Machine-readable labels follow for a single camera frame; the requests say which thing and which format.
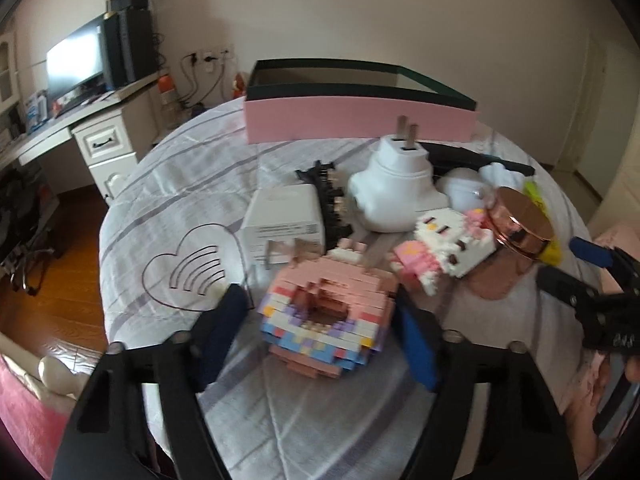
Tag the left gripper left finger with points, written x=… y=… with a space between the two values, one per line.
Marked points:
x=107 y=435

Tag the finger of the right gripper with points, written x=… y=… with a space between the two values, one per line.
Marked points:
x=578 y=295
x=602 y=257

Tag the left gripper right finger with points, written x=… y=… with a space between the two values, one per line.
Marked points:
x=523 y=435

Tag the yellow highlighter pen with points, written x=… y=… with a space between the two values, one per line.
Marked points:
x=552 y=254

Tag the rose gold lidded jar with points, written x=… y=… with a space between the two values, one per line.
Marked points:
x=519 y=224

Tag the white cat figurine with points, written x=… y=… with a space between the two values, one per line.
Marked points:
x=498 y=176

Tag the white brick kitty model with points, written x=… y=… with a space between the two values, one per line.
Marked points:
x=446 y=242

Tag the white earbuds case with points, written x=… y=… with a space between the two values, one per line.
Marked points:
x=465 y=189

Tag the black remote control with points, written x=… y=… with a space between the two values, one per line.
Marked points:
x=445 y=158

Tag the pink brick donut model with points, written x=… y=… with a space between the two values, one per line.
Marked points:
x=326 y=314

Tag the white travel plug adapter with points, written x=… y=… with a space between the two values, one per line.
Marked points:
x=397 y=186

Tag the white power adapter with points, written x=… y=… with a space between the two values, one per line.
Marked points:
x=276 y=218

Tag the person's hand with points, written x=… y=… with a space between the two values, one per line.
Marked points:
x=631 y=371

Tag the striped white table cloth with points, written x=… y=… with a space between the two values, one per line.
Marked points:
x=292 y=403

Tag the white desk with drawers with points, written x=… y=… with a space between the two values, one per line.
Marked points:
x=113 y=133

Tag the orange capped bottle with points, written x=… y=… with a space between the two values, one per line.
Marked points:
x=169 y=99

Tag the pink green storage box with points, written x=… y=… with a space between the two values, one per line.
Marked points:
x=290 y=99

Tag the snack bag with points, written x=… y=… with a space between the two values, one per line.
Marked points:
x=239 y=85

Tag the white glass door cabinet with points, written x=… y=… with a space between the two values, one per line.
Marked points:
x=9 y=91

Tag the computer monitor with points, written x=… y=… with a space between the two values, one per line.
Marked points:
x=75 y=61

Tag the black computer tower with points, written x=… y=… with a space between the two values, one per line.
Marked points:
x=127 y=47

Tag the wall power outlet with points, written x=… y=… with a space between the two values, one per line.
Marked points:
x=218 y=54

